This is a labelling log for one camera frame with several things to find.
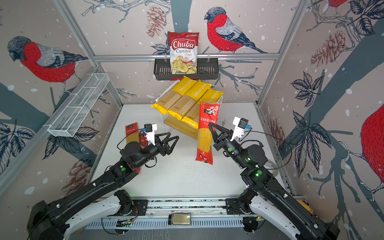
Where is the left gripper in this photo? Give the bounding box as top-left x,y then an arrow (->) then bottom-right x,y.
134,131 -> 178,170

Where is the red spaghetti box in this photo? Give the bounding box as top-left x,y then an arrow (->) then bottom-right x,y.
196,103 -> 221,165
125,123 -> 140,144
136,132 -> 148,175

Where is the yellow spaghetti bag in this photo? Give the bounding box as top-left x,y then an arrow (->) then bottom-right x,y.
182,89 -> 224,129
151,77 -> 197,115
167,80 -> 212,121

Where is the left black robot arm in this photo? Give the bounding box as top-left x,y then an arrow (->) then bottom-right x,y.
27,132 -> 179,240

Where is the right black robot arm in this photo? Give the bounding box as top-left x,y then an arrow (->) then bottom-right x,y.
209,123 -> 340,240

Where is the wooden two-tier shelf rack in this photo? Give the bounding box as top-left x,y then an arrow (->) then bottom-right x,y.
156,81 -> 223,139

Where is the small glass container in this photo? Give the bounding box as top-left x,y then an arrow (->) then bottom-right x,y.
168,213 -> 192,226

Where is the Chuba cassava chips bag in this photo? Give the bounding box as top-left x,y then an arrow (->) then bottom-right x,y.
168,32 -> 200,75

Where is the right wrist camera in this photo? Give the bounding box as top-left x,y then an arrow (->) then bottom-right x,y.
231,117 -> 252,142

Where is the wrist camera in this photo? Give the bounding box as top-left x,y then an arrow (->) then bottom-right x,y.
231,117 -> 252,142
142,124 -> 158,146

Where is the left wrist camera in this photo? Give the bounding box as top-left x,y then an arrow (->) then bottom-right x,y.
142,124 -> 158,146

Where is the black wire hanging basket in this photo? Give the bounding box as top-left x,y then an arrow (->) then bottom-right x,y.
153,57 -> 220,81

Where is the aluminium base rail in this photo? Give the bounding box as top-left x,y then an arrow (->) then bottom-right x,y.
61,196 -> 304,230

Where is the white mesh wall basket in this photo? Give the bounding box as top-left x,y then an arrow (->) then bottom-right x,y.
48,73 -> 110,137

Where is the horizontal aluminium frame bar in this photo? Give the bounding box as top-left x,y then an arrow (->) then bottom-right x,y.
94,53 -> 281,63

